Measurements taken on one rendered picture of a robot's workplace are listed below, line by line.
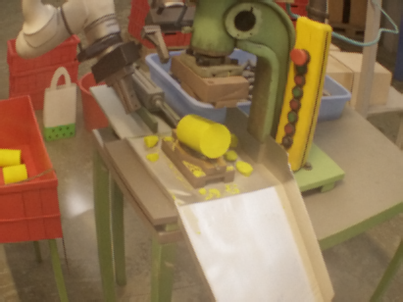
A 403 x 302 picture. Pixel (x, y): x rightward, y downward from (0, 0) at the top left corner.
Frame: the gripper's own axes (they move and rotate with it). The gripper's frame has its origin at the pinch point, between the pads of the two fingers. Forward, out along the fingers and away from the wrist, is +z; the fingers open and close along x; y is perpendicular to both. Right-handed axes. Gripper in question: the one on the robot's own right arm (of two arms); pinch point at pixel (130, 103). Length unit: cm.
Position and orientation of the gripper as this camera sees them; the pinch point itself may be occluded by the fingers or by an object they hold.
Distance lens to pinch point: 124.2
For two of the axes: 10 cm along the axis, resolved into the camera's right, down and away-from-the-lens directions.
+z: 4.2, 9.1, 0.5
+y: 6.1, -3.2, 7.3
